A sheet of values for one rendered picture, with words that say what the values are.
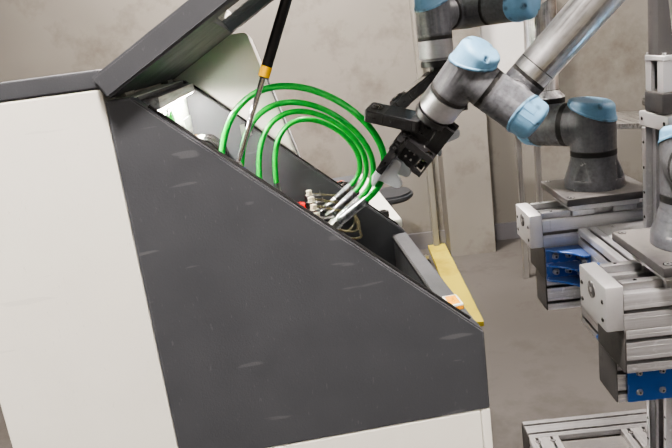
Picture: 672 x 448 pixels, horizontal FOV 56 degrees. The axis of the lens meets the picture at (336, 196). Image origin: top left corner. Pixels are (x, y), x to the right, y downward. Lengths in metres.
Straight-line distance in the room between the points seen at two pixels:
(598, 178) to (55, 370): 1.31
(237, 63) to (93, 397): 0.93
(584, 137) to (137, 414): 1.23
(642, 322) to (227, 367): 0.77
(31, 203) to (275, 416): 0.56
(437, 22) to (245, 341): 0.76
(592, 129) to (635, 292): 0.56
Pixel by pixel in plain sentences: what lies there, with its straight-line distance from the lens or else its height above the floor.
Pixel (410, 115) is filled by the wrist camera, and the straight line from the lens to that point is 1.21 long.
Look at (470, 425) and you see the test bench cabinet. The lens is 1.30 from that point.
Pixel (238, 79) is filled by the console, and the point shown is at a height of 1.43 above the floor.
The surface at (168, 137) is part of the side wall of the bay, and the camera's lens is 1.06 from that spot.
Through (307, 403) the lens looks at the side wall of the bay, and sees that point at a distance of 1.21.
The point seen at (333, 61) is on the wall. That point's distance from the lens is 4.32.
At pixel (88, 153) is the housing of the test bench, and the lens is 1.09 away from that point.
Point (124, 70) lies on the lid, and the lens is 1.04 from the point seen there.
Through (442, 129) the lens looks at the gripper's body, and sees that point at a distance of 1.18.
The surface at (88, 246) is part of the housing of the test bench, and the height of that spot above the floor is 1.22.
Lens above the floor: 1.49
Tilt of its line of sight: 13 degrees down
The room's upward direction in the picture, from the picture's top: 8 degrees counter-clockwise
